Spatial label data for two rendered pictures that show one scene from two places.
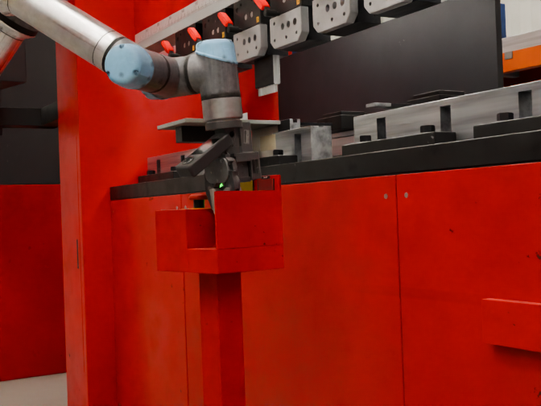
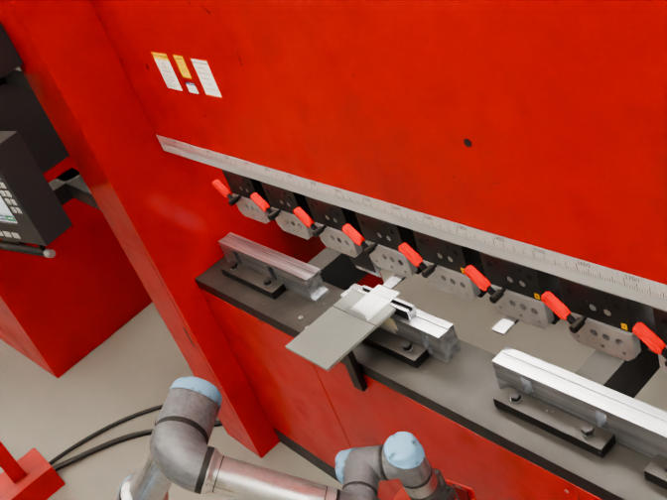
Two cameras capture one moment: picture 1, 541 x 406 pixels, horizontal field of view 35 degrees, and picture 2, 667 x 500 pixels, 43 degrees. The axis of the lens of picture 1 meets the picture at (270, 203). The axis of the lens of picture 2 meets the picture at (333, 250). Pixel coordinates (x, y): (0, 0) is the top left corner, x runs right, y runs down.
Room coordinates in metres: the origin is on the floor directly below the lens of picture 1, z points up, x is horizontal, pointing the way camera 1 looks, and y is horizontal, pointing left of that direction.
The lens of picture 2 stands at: (0.37, 0.09, 2.40)
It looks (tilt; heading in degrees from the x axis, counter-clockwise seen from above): 33 degrees down; 359
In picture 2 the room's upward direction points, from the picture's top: 22 degrees counter-clockwise
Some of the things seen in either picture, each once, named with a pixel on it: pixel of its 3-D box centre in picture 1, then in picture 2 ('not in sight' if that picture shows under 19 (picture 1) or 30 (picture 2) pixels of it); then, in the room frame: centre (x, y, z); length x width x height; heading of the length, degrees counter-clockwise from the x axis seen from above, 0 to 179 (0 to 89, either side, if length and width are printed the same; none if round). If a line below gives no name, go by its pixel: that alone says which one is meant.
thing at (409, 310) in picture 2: (274, 129); (386, 302); (2.23, -0.02, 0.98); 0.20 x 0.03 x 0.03; 30
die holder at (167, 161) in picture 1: (185, 167); (270, 265); (2.74, 0.27, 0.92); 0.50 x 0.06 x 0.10; 30
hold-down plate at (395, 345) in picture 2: (258, 165); (383, 340); (2.20, 0.03, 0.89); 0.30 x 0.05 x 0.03; 30
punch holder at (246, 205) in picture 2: (196, 55); (255, 189); (2.63, 0.21, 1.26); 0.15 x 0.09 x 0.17; 30
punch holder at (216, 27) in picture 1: (226, 43); (296, 203); (2.45, 0.11, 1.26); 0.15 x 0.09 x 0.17; 30
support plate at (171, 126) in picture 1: (218, 125); (340, 328); (2.19, 0.13, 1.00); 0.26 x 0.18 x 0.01; 120
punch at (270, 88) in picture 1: (267, 76); (363, 259); (2.26, 0.00, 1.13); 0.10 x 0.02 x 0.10; 30
